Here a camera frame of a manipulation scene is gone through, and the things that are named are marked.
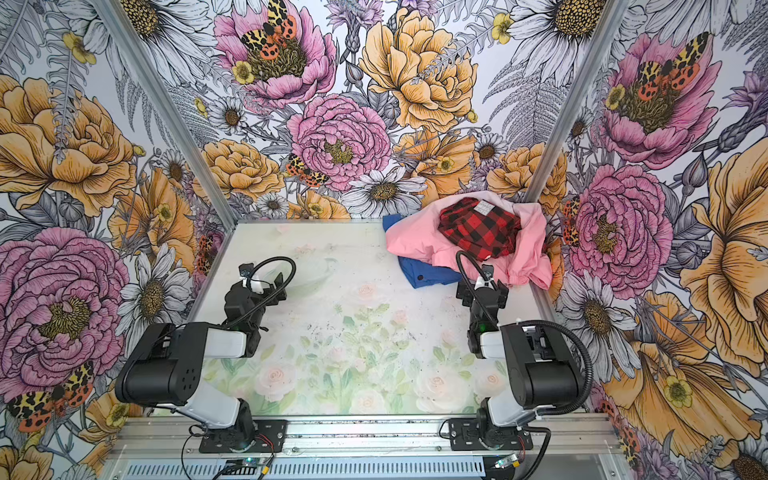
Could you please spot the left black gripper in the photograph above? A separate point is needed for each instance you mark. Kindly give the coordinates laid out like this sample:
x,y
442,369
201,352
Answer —
x,y
270,291

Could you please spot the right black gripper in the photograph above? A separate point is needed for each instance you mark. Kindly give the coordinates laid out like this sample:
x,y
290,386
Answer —
x,y
468,291

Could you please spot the blue cloth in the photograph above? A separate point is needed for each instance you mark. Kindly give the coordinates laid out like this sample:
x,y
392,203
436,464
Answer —
x,y
420,274

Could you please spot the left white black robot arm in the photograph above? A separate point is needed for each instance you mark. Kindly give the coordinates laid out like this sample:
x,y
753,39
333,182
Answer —
x,y
164,370

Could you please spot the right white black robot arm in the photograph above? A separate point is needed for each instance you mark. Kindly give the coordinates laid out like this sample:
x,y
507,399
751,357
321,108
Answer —
x,y
547,369

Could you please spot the red black plaid cloth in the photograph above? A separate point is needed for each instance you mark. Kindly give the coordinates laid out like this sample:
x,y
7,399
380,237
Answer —
x,y
480,228

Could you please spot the pink cloth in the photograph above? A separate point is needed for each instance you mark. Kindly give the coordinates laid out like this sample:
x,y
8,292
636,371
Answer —
x,y
417,237

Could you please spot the left aluminium corner post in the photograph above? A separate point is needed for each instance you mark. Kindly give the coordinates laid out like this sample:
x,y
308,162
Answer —
x,y
127,40

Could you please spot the aluminium corner post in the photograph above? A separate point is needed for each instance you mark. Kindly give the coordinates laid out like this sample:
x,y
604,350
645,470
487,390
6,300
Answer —
x,y
127,40
599,48

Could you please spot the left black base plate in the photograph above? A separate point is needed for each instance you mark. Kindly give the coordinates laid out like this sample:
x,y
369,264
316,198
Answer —
x,y
263,436

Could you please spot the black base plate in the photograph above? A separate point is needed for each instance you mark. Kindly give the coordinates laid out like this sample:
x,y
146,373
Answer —
x,y
263,436
471,434

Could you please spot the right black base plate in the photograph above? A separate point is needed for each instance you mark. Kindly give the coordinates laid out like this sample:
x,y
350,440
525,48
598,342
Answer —
x,y
471,434

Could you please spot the aluminium front rail frame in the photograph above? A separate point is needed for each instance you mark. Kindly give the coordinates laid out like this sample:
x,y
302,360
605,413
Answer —
x,y
575,446

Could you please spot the white vented cable duct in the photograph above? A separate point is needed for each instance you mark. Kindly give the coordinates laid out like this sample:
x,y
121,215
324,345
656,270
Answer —
x,y
461,467

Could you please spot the right aluminium corner post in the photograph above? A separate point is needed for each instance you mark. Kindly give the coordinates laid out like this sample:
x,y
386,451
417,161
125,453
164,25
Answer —
x,y
599,48

